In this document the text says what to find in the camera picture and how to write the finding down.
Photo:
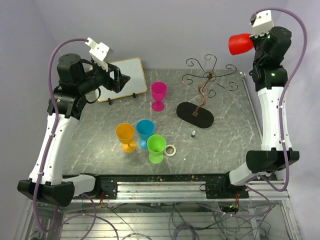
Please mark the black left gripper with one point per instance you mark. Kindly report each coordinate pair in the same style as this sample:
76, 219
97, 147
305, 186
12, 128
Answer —
119, 81

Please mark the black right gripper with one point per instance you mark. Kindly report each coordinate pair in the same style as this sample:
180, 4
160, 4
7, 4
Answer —
256, 39

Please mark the red plastic wine glass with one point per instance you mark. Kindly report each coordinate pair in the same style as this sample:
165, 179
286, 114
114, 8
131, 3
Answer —
240, 43

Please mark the magenta plastic wine glass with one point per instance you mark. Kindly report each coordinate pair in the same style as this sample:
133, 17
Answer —
158, 93

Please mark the blue plastic wine glass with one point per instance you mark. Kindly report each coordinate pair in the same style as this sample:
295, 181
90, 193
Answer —
145, 128

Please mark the clear wine glass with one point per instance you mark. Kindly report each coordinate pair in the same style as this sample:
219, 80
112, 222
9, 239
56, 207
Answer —
208, 63

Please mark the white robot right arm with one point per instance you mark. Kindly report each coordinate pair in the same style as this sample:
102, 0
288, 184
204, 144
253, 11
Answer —
270, 78

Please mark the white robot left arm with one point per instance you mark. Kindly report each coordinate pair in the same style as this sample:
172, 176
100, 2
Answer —
77, 77

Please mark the orange plastic wine glass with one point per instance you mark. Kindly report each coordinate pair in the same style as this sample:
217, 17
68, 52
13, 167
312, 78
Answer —
126, 133

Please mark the green plastic wine glass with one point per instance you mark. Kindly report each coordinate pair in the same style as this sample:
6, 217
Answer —
156, 145

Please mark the white tape roll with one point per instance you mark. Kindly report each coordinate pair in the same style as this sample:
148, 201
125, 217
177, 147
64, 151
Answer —
170, 150

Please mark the small blue-capped bottle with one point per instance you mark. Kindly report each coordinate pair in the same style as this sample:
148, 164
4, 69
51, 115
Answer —
193, 134

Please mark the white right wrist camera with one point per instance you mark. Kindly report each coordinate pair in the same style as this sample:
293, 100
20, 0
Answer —
261, 23

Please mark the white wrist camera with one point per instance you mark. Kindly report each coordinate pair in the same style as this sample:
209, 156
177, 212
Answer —
261, 23
100, 53

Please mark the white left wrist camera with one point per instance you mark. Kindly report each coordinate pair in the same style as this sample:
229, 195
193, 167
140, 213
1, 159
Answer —
100, 53

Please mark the copper wire wine glass rack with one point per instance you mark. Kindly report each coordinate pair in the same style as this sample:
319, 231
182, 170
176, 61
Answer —
196, 114

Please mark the aluminium mounting rail frame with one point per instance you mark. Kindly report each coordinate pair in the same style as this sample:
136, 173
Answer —
161, 207

